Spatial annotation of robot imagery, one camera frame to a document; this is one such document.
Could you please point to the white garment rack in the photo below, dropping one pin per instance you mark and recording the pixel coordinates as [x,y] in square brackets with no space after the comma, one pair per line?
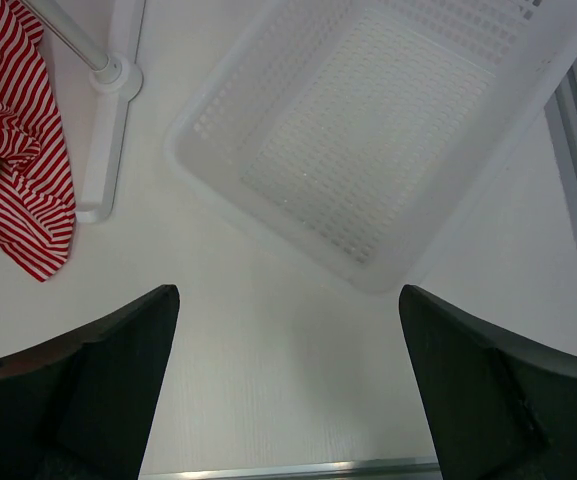
[117,80]

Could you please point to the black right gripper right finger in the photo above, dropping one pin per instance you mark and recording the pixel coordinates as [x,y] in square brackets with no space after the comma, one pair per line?
[498,405]

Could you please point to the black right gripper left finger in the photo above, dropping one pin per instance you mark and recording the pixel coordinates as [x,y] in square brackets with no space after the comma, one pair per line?
[81,405]

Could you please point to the white plastic basket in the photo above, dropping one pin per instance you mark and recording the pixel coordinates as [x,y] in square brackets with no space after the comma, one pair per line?
[354,137]

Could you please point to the red white striped tank top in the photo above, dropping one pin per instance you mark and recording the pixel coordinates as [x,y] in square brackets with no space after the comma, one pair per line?
[37,200]

